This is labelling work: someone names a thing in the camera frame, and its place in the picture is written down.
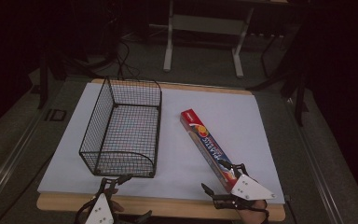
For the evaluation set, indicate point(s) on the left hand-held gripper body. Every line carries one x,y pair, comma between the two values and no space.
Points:
101,210

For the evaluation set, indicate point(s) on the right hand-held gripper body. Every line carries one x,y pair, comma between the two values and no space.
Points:
251,188

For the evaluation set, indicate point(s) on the long plastic wrap box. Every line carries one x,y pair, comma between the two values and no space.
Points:
205,140

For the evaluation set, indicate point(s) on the person's left hand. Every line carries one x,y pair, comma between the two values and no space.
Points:
117,206

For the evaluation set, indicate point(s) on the person's right hand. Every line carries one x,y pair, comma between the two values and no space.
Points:
252,216

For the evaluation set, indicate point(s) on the white table sheet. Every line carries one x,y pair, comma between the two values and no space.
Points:
223,124

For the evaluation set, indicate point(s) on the floor socket plate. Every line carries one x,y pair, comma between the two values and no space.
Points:
56,115

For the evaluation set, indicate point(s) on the black metal stand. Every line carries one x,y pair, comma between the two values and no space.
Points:
299,93
43,77

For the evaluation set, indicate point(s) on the metal floor rail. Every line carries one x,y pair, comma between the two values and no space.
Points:
9,161
313,155

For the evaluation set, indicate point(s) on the white metal stand frame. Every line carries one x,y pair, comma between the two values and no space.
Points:
205,25

